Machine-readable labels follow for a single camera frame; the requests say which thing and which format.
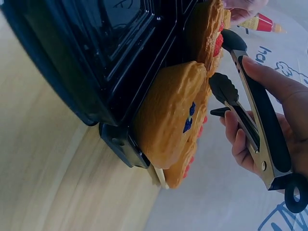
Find person's left hand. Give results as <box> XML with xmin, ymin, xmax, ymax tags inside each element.
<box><xmin>221</xmin><ymin>0</ymin><xmax>270</xmax><ymax>24</ymax></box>

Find person's right hand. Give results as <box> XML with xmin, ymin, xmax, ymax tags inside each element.
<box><xmin>219</xmin><ymin>57</ymin><xmax>308</xmax><ymax>178</ymax></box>

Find black and steel kitchen tongs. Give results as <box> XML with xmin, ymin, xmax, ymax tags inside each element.
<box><xmin>208</xmin><ymin>28</ymin><xmax>308</xmax><ymax>214</ymax></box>

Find strawberry topped pastry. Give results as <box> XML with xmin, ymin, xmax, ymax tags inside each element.
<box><xmin>184</xmin><ymin>0</ymin><xmax>232</xmax><ymax>78</ymax></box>

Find blueberry topped pastry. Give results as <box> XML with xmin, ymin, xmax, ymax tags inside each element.
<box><xmin>132</xmin><ymin>61</ymin><xmax>213</xmax><ymax>169</ymax></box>

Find red berry topped pastry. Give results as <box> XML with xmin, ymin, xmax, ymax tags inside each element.
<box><xmin>165</xmin><ymin>115</ymin><xmax>209</xmax><ymax>191</ymax></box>

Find black plastic compartment tray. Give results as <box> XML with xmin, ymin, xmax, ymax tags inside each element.
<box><xmin>0</xmin><ymin>0</ymin><xmax>217</xmax><ymax>169</ymax></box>

